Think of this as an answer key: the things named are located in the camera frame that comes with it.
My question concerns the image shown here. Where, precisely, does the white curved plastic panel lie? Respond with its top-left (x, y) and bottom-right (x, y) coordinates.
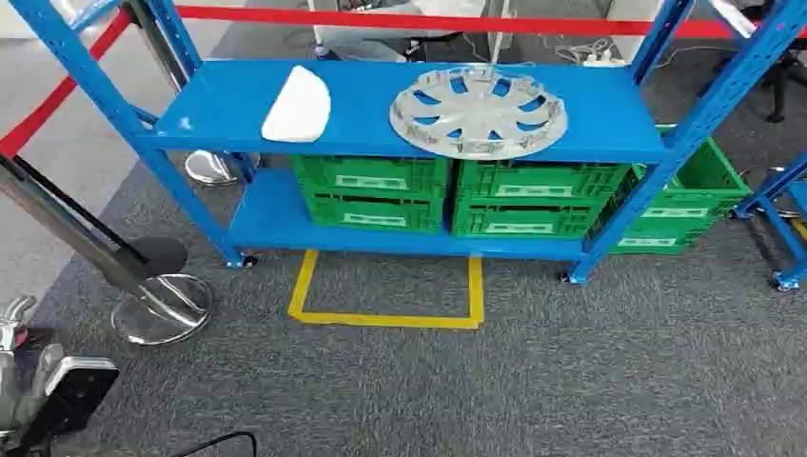
top-left (261, 65), bottom-right (332, 144)

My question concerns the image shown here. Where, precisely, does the yellow floor tape outline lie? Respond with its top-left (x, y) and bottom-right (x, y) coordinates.
top-left (287, 249), bottom-right (485, 330)

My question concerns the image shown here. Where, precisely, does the blue metal shelf rack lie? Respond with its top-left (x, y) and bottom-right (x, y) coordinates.
top-left (9, 0), bottom-right (807, 287)

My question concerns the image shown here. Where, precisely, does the silver wheel hubcap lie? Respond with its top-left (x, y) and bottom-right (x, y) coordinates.
top-left (388, 65), bottom-right (569, 161)

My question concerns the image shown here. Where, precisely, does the person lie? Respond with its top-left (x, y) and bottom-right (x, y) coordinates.
top-left (315, 0), bottom-right (490, 63)

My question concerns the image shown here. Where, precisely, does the white desk panel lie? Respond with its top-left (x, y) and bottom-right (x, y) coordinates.
top-left (490, 0), bottom-right (513, 65)
top-left (606, 0), bottom-right (664, 63)

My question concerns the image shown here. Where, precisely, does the white power strip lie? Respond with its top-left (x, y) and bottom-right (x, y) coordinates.
top-left (582, 50), bottom-right (628, 69)

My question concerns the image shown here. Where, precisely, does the black chair base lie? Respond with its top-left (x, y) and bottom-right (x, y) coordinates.
top-left (759, 50), bottom-right (807, 124)

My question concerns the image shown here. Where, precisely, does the chrome stanchion post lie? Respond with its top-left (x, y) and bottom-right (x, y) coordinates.
top-left (0, 152), bottom-right (214, 347)
top-left (123, 0), bottom-right (261, 188)

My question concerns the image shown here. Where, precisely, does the white cable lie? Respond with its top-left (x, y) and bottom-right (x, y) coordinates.
top-left (554, 37), bottom-right (616, 65)

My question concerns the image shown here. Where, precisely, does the black cable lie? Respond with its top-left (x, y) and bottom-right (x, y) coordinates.
top-left (167, 431), bottom-right (259, 457)

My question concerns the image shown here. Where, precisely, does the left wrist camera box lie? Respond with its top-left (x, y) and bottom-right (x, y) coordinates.
top-left (22, 356), bottom-right (121, 450)

